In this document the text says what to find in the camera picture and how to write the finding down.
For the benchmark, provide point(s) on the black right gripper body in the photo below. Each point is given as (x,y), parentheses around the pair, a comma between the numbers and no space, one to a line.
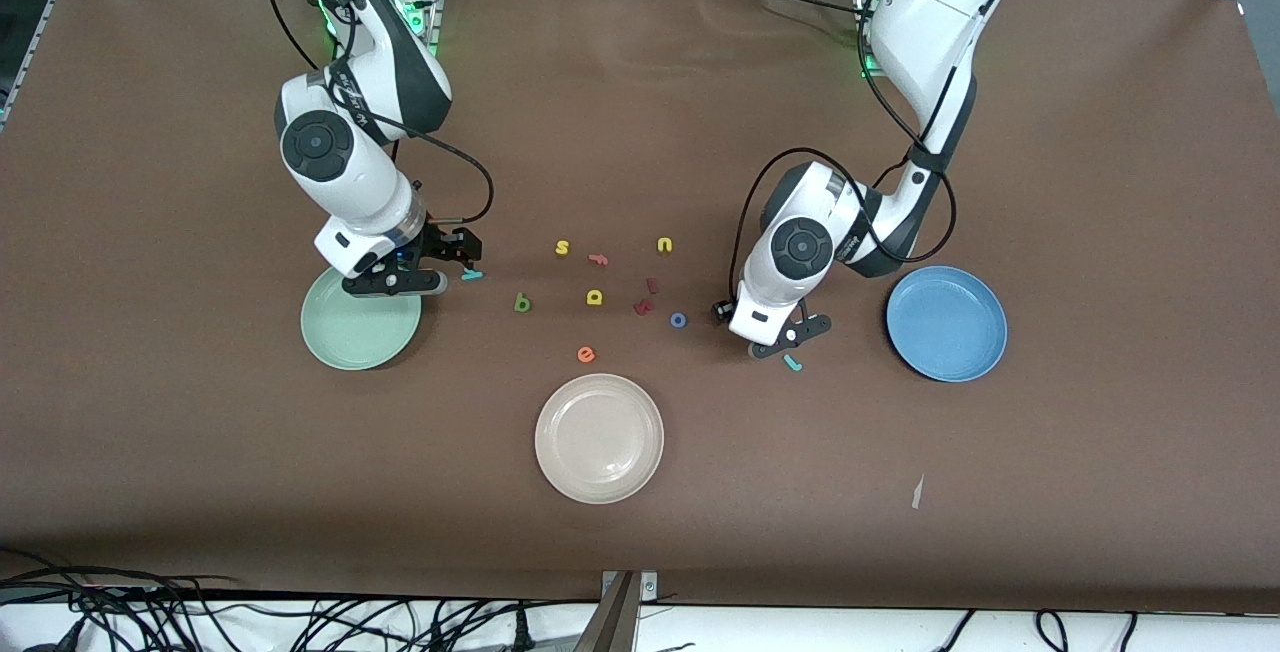
(437,241)

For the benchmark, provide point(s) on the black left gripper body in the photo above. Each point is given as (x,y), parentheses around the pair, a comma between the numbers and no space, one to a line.
(721,312)

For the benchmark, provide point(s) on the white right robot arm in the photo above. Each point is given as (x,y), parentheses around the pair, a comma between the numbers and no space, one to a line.
(330,147)

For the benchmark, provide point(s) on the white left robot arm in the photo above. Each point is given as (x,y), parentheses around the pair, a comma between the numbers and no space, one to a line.
(800,247)

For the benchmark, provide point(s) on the green plate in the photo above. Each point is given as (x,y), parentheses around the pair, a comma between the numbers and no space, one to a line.
(350,332)

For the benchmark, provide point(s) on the beige plate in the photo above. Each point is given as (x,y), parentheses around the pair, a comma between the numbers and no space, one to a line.
(599,439)

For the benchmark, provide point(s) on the brown table cover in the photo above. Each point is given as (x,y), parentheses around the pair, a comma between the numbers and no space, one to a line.
(640,132)

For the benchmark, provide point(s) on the blue plate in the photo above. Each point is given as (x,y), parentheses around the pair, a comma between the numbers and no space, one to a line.
(946,324)

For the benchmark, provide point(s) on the white paper scrap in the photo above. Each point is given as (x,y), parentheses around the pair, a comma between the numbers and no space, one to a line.
(917,492)

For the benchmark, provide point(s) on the grey metal beam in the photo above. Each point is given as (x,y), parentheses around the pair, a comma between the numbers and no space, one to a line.
(612,627)

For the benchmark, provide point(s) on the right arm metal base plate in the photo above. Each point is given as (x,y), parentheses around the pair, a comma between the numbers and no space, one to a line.
(432,32)

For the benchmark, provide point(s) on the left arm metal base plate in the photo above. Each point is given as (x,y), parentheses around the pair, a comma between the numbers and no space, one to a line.
(862,67)

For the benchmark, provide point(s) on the small metal bracket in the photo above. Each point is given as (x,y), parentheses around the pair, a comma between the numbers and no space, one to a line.
(648,587)

